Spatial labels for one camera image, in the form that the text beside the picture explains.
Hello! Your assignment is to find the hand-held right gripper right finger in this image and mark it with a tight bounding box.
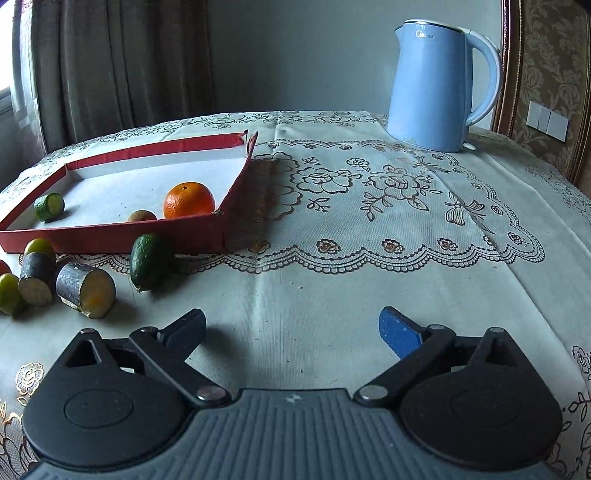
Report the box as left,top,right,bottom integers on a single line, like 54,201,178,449
353,306,516,409

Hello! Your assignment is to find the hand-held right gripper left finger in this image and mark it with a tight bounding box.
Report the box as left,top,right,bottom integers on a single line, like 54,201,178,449
64,308,232,408

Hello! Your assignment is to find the green oval fruit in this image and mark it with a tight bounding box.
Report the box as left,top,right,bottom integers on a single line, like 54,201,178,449
130,234,175,293

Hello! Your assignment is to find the shallow red cardboard box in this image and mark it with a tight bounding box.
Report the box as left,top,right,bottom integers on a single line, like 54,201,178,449
0,130,259,255

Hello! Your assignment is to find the round green fruit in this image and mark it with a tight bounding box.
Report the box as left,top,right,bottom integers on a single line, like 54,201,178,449
0,273,27,316
23,238,57,259

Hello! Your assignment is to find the floral gold-print tablecloth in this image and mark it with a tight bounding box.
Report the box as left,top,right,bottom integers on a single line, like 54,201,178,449
0,110,591,480

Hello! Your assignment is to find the large orange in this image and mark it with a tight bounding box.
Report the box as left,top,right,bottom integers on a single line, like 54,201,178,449
163,182,216,219

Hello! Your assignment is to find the green cut cucumber piece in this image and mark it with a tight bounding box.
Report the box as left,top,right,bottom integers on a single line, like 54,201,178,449
34,192,65,223

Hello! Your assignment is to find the light blue electric kettle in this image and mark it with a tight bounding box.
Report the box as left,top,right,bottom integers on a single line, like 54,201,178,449
386,19,502,153

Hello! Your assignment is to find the brown heavy curtain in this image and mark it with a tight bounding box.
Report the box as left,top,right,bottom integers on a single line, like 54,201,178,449
28,0,216,153

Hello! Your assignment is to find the sheer patterned curtain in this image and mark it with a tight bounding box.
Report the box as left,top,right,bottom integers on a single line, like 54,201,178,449
10,0,47,155

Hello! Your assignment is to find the brown framed damask panel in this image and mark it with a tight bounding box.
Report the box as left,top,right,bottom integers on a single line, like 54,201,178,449
491,0,591,185

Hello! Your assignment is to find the window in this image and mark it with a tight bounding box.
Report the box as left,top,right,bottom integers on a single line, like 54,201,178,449
0,0,21,120

